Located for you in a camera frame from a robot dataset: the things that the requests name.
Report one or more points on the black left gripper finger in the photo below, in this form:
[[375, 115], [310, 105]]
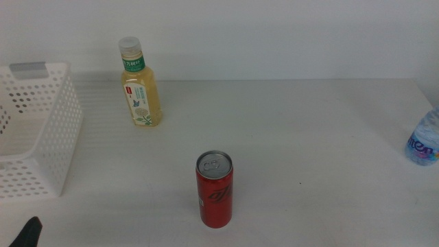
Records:
[[29, 235]]

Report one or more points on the yellow tea bottle green label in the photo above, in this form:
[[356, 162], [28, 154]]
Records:
[[140, 89]]

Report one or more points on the red soda can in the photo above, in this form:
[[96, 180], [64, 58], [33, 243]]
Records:
[[216, 206]]

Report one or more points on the clear water bottle blue cap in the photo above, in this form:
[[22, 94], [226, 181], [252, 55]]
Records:
[[425, 137]]

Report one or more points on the white perforated plastic basket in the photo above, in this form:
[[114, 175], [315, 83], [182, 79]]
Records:
[[65, 137]]

